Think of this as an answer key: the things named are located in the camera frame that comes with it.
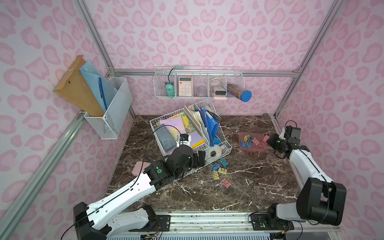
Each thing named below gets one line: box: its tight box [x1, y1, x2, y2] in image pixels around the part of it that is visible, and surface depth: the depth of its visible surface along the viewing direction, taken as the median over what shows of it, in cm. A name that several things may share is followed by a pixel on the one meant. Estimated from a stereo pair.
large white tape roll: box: [206, 145, 222, 159], surface depth 94 cm
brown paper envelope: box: [54, 55, 105, 117], surface depth 70 cm
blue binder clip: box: [211, 163, 220, 171], surface depth 92 cm
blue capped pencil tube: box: [226, 84, 252, 103], surface depth 87 cm
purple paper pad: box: [159, 116, 187, 140], surface depth 88 cm
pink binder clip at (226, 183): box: [221, 178, 231, 189], surface depth 87 cm
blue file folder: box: [199, 107, 219, 147], surface depth 90 cm
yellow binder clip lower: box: [212, 170, 220, 180], surface depth 90 cm
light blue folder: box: [79, 60, 118, 113], surface depth 71 cm
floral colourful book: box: [171, 112, 197, 134], surface depth 89 cm
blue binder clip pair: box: [240, 140, 253, 148], surface depth 103 cm
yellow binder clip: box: [217, 167, 228, 175], surface depth 92 cm
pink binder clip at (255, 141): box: [252, 137, 260, 146], surface depth 103 cm
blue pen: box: [98, 76, 108, 111], surface depth 68 cm
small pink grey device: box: [213, 89, 228, 100], surface depth 90 cm
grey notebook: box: [154, 124, 177, 152], surface depth 79 cm
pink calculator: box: [178, 76, 193, 97], surface depth 97 cm
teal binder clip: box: [220, 158, 229, 167], surface depth 95 cm
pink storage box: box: [238, 132, 268, 152], surface depth 103 cm
